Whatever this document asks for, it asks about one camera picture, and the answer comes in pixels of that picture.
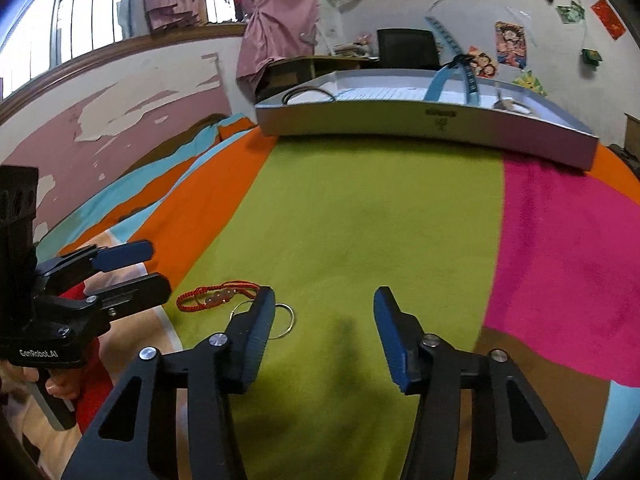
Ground green paper wall ornament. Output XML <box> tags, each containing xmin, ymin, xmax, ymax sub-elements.
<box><xmin>556</xmin><ymin>0</ymin><xmax>587</xmax><ymax>25</ymax></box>

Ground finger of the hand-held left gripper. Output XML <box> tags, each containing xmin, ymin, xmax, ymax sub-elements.
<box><xmin>47</xmin><ymin>272</ymin><xmax>173</xmax><ymax>321</ymax></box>
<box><xmin>39</xmin><ymin>239</ymin><xmax>155</xmax><ymax>295</ymax></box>

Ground blue strap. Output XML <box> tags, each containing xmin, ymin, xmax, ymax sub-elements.
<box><xmin>424</xmin><ymin>16</ymin><xmax>482</xmax><ymax>107</ymax></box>

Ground black office chair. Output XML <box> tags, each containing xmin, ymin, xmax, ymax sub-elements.
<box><xmin>376</xmin><ymin>28</ymin><xmax>441</xmax><ymax>71</ymax></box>

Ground pink hanging clothes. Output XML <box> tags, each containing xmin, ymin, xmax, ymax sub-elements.
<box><xmin>235</xmin><ymin>0</ymin><xmax>321</xmax><ymax>91</ymax></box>

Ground wooden desk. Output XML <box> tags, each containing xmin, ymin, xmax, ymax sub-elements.
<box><xmin>255</xmin><ymin>55</ymin><xmax>381</xmax><ymax>103</ymax></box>

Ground grey cardboard box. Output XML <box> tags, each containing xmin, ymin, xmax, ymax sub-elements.
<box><xmin>254</xmin><ymin>69</ymin><xmax>600</xmax><ymax>171</ymax></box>

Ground dark suitcase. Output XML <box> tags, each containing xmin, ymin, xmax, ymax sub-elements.
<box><xmin>607</xmin><ymin>142</ymin><xmax>640</xmax><ymax>181</ymax></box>

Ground colourful patchwork blanket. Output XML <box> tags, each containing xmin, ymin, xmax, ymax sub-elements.
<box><xmin>37</xmin><ymin>112</ymin><xmax>640</xmax><ymax>480</ymax></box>

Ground small cartoon wall poster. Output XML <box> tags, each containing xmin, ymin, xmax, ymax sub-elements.
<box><xmin>467</xmin><ymin>45</ymin><xmax>501</xmax><ymax>78</ymax></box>

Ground red wall paper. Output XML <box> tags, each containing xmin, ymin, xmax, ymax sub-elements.
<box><xmin>591</xmin><ymin>0</ymin><xmax>627</xmax><ymax>40</ymax></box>

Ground metal ring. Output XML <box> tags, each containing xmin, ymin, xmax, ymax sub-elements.
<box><xmin>229</xmin><ymin>301</ymin><xmax>297</xmax><ymax>339</ymax></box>

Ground yellow cartoon wall sticker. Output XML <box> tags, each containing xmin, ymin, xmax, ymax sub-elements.
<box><xmin>512</xmin><ymin>71</ymin><xmax>548</xmax><ymax>98</ymax></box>

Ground barred window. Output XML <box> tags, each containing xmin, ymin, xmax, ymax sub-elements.
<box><xmin>0</xmin><ymin>0</ymin><xmax>251</xmax><ymax>101</ymax></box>

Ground red braided bracelet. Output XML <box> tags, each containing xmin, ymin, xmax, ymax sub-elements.
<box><xmin>176</xmin><ymin>281</ymin><xmax>262</xmax><ymax>312</ymax></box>

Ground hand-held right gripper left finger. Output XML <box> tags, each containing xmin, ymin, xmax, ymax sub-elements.
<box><xmin>61</xmin><ymin>286</ymin><xmax>277</xmax><ymax>480</ymax></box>

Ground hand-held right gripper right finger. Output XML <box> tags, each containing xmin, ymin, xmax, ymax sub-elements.
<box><xmin>372</xmin><ymin>286</ymin><xmax>583</xmax><ymax>480</ymax></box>

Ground person's left hand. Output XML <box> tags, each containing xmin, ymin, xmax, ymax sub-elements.
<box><xmin>44</xmin><ymin>367</ymin><xmax>86</xmax><ymax>402</ymax></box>

